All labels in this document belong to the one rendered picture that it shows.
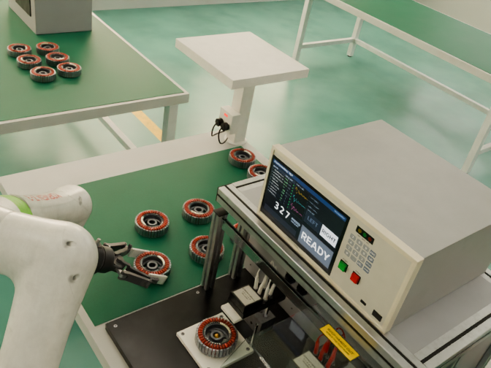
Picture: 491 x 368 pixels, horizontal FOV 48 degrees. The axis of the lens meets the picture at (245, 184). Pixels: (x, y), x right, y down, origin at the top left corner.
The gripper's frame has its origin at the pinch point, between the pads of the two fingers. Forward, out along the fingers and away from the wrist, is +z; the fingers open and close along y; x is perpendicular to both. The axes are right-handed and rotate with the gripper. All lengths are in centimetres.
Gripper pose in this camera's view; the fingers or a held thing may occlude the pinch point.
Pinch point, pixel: (151, 266)
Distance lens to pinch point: 169.3
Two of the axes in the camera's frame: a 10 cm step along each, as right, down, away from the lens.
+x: -5.5, 8.0, 2.2
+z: 6.2, 2.3, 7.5
